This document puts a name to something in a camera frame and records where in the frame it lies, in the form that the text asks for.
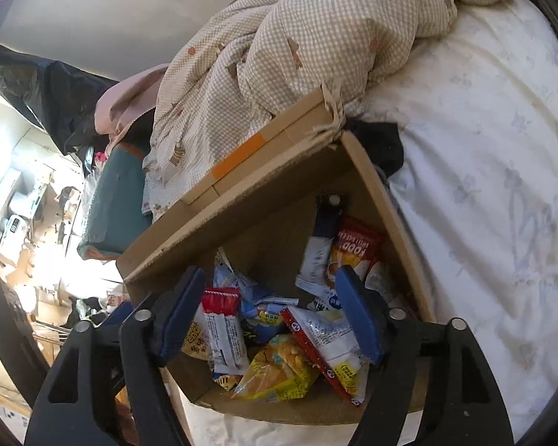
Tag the white floral bedsheet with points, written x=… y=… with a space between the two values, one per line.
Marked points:
x=483 y=172

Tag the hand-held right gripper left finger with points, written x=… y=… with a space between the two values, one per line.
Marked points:
x=181 y=316

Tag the black cloth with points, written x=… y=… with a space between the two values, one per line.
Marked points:
x=376 y=144

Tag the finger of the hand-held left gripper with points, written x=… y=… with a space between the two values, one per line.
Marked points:
x=118 y=316

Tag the plain white snack packet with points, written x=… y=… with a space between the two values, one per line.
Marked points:
x=383 y=283

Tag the red-edged white snack packet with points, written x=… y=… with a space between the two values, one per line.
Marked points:
x=325 y=348

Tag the black plastic bag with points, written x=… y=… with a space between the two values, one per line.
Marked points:
x=51 y=88

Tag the white sachet dark blue end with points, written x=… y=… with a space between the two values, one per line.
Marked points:
x=316 y=260

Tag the red white snack sachet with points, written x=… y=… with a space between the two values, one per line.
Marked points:
x=225 y=330

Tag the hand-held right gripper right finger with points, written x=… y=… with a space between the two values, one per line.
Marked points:
x=360 y=316

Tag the pink cloth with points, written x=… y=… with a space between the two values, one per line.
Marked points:
x=121 y=102

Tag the white appliance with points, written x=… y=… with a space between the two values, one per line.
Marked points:
x=14 y=225

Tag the red snack packet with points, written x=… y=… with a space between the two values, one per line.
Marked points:
x=353 y=246

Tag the brown cardboard box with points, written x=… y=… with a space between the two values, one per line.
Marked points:
x=260 y=241

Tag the blue white snack packet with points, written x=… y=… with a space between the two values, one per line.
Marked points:
x=251 y=297

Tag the beige checkered quilt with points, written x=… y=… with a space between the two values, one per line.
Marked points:
x=307 y=32

